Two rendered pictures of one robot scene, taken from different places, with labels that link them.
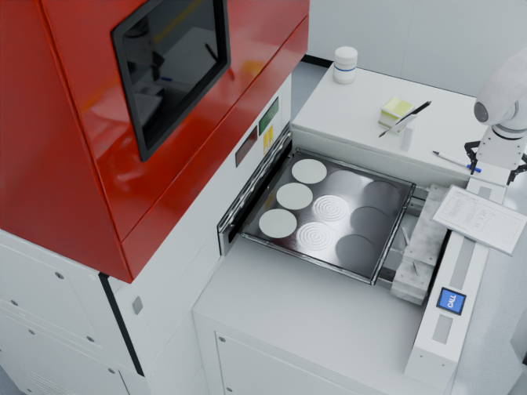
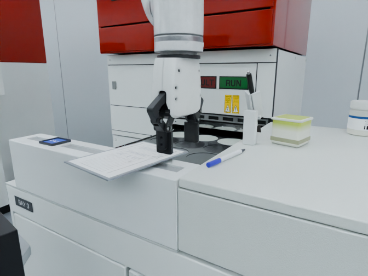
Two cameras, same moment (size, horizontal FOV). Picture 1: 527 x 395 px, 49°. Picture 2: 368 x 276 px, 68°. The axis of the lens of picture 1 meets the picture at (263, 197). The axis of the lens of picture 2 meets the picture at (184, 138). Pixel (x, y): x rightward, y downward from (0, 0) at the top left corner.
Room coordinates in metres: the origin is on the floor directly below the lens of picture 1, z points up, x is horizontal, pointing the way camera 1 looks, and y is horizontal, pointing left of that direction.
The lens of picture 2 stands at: (1.08, -1.07, 1.14)
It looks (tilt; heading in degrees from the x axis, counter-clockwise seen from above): 14 degrees down; 94
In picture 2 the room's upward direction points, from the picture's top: straight up
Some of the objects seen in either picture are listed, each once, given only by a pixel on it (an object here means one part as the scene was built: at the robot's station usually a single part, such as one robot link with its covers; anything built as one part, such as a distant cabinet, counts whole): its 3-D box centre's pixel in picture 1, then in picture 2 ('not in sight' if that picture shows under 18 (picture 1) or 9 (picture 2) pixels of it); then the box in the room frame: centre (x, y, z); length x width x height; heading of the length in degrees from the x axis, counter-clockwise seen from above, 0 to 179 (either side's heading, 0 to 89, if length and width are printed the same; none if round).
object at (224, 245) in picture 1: (259, 189); (212, 133); (1.12, 0.01, 0.89); 0.44 x 0.02 x 0.10; 153
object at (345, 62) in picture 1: (345, 65); (362, 118); (1.54, -0.27, 1.01); 0.07 x 0.07 x 0.10
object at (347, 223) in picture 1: (330, 208); (190, 144); (1.04, -0.18, 0.90); 0.34 x 0.34 x 0.01; 63
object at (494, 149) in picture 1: (503, 143); (178, 83); (1.04, -0.59, 1.12); 0.10 x 0.07 x 0.11; 63
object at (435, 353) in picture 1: (458, 274); (92, 177); (0.81, -0.48, 0.89); 0.55 x 0.09 x 0.14; 153
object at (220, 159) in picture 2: (456, 161); (228, 156); (1.13, -0.53, 0.97); 0.14 x 0.01 x 0.01; 53
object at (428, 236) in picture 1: (426, 244); not in sight; (0.93, -0.43, 0.87); 0.36 x 0.08 x 0.03; 153
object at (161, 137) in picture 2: (517, 174); (160, 136); (1.01, -0.64, 1.04); 0.03 x 0.03 x 0.07; 63
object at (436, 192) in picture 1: (443, 194); not in sight; (1.08, -0.50, 0.89); 0.08 x 0.03 x 0.03; 63
